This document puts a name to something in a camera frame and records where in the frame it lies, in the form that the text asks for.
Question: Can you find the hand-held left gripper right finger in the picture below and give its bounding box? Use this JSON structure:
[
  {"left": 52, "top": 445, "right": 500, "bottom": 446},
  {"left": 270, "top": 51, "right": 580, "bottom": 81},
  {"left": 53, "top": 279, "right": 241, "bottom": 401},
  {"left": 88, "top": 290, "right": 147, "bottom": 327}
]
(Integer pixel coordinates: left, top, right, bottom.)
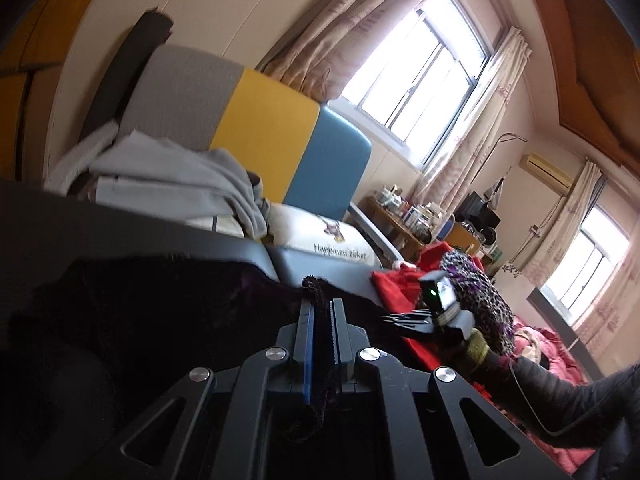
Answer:
[{"left": 327, "top": 299, "right": 571, "bottom": 480}]

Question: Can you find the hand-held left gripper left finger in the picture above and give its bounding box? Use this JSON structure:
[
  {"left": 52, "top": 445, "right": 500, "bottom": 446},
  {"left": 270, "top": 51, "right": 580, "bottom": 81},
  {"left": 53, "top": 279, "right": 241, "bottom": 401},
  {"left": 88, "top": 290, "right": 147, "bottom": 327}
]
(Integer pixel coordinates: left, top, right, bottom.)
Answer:
[{"left": 102, "top": 292, "right": 318, "bottom": 480}]

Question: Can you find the purple velvet garment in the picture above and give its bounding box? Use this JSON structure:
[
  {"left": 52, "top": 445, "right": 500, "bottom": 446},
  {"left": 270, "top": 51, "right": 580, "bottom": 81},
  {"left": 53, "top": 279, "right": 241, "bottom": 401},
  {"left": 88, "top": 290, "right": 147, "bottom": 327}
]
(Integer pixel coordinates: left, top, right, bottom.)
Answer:
[{"left": 10, "top": 252, "right": 403, "bottom": 461}]

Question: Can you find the person's right forearm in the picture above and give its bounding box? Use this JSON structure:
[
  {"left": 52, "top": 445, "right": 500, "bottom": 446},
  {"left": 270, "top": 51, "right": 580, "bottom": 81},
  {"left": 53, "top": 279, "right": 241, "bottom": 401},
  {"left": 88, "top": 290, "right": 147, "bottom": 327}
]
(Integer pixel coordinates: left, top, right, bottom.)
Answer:
[{"left": 492, "top": 355, "right": 640, "bottom": 451}]

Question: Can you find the person's right hand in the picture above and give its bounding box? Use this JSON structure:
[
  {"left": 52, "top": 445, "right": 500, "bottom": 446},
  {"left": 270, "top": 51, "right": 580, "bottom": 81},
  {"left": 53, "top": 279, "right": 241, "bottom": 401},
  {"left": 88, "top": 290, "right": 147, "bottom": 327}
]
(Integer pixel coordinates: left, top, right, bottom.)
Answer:
[{"left": 462, "top": 330, "right": 506, "bottom": 376}]

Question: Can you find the red blanket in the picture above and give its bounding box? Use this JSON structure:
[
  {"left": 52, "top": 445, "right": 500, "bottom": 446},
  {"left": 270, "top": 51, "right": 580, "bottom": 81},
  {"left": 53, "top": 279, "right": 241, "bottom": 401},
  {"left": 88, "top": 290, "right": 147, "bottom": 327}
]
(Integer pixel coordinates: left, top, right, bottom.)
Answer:
[{"left": 372, "top": 241, "right": 598, "bottom": 477}]

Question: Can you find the leopard print cloth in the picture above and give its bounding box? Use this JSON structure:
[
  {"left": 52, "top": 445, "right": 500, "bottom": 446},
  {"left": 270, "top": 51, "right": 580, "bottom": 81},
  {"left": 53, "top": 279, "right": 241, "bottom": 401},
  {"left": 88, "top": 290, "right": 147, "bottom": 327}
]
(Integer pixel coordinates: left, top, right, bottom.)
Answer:
[{"left": 440, "top": 250, "right": 517, "bottom": 357}]

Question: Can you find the small wooden cabinet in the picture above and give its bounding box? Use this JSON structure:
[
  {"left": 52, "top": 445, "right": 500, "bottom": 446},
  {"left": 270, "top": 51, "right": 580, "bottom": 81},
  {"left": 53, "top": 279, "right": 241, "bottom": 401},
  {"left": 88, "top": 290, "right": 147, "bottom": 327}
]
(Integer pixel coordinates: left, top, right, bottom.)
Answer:
[{"left": 442, "top": 222, "right": 485, "bottom": 257}]

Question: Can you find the cluttered wooden desk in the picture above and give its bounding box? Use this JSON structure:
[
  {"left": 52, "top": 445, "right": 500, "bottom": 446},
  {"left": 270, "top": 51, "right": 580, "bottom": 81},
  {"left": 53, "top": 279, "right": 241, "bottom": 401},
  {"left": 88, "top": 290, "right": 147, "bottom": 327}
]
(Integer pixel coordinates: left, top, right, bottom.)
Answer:
[{"left": 360, "top": 185, "right": 451, "bottom": 262}]

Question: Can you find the white printed pillow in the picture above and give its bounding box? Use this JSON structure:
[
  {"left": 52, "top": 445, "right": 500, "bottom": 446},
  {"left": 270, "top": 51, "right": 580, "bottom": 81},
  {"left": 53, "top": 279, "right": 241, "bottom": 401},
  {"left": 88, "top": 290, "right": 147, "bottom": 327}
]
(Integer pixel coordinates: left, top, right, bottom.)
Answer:
[{"left": 267, "top": 202, "right": 383, "bottom": 267}]

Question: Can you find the black monitor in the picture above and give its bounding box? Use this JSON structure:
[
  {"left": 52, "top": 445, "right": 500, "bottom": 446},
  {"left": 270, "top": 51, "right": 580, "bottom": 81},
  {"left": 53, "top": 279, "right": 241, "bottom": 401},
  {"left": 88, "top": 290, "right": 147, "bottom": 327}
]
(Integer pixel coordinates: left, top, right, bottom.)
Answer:
[{"left": 457, "top": 192, "right": 502, "bottom": 232}]

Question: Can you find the pink quilt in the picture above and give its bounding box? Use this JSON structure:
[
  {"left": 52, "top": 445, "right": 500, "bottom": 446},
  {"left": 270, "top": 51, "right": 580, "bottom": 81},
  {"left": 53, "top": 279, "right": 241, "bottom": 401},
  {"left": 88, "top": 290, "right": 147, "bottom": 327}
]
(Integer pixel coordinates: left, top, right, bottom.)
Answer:
[{"left": 515, "top": 315, "right": 598, "bottom": 393}]

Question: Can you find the dark grey panel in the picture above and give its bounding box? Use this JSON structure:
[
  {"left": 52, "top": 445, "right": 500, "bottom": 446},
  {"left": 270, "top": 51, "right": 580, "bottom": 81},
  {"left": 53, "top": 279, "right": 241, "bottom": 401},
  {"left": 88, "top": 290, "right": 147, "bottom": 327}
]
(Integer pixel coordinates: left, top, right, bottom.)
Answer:
[{"left": 526, "top": 287, "right": 607, "bottom": 382}]

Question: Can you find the pink patterned curtain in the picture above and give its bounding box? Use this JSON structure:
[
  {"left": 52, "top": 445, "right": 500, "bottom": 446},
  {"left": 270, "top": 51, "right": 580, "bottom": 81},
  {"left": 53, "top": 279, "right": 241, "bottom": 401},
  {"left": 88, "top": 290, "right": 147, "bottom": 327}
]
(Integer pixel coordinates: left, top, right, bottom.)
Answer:
[
  {"left": 414, "top": 27, "right": 533, "bottom": 211},
  {"left": 257, "top": 0, "right": 483, "bottom": 102},
  {"left": 520, "top": 159, "right": 607, "bottom": 283}
]

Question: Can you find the small window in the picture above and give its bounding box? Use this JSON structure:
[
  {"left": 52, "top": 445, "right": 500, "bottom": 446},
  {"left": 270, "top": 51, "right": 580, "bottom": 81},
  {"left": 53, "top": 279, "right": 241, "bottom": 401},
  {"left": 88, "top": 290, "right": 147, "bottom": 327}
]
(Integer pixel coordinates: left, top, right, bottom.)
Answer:
[{"left": 542, "top": 207, "right": 633, "bottom": 327}]

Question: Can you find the curved metal lamp pole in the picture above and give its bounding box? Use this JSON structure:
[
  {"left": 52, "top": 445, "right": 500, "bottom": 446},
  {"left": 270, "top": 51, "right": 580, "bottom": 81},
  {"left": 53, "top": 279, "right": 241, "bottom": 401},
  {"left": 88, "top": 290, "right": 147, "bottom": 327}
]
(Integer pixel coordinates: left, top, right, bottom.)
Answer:
[{"left": 479, "top": 132, "right": 529, "bottom": 206}]

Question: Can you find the grey garment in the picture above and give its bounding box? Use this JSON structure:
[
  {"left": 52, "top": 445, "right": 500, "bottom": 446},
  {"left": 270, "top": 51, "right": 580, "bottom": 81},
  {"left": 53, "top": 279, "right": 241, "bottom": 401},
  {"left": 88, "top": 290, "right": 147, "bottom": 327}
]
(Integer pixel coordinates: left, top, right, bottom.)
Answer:
[{"left": 90, "top": 130, "right": 271, "bottom": 238}]

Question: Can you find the grey yellow blue headboard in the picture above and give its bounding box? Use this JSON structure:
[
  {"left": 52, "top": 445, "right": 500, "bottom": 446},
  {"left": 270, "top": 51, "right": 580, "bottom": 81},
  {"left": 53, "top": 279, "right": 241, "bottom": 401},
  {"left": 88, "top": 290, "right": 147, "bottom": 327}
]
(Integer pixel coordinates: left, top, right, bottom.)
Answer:
[{"left": 75, "top": 10, "right": 373, "bottom": 222}]

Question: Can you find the large window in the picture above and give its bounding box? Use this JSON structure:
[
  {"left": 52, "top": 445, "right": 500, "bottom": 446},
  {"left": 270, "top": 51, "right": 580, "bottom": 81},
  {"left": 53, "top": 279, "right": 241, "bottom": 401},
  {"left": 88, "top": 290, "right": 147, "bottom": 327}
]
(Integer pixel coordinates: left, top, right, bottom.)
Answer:
[{"left": 345, "top": 0, "right": 507, "bottom": 167}]

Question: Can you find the white folded cloth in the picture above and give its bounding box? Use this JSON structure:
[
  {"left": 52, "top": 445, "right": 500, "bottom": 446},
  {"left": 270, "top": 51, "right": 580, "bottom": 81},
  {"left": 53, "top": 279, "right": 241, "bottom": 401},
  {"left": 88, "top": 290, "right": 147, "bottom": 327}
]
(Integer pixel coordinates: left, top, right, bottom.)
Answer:
[{"left": 50, "top": 122, "right": 118, "bottom": 196}]

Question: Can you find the black cable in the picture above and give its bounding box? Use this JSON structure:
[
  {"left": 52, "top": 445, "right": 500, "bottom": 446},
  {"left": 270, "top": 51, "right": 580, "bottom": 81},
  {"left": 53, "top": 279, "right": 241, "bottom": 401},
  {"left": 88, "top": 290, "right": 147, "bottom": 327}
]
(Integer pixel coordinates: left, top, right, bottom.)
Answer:
[{"left": 507, "top": 357, "right": 568, "bottom": 437}]

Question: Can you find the wall air conditioner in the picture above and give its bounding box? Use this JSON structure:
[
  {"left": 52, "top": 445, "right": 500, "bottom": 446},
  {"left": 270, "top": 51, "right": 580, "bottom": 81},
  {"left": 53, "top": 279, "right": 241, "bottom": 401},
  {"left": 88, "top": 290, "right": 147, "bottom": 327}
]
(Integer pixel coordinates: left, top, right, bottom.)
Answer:
[{"left": 519, "top": 152, "right": 576, "bottom": 194}]

